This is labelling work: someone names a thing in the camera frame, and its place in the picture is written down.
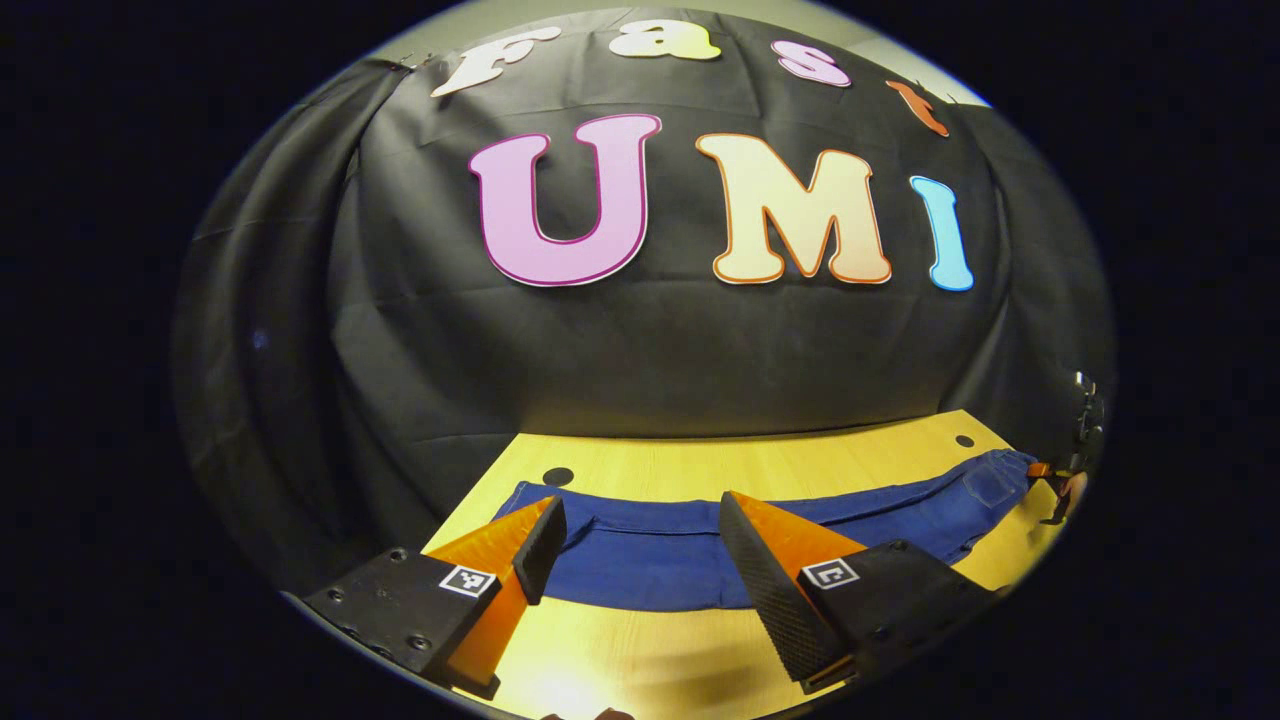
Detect black backdrop cloth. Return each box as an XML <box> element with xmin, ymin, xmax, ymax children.
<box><xmin>170</xmin><ymin>5</ymin><xmax>1116</xmax><ymax>601</ymax></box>

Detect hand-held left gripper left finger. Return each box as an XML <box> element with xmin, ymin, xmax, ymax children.
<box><xmin>300</xmin><ymin>495</ymin><xmax>568</xmax><ymax>701</ymax></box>

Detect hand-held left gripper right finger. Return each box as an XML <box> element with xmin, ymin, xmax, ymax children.
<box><xmin>718</xmin><ymin>490</ymin><xmax>1001</xmax><ymax>696</ymax></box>

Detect blue jeans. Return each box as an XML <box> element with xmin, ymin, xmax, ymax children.
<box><xmin>490</xmin><ymin>448</ymin><xmax>1041</xmax><ymax>613</ymax></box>

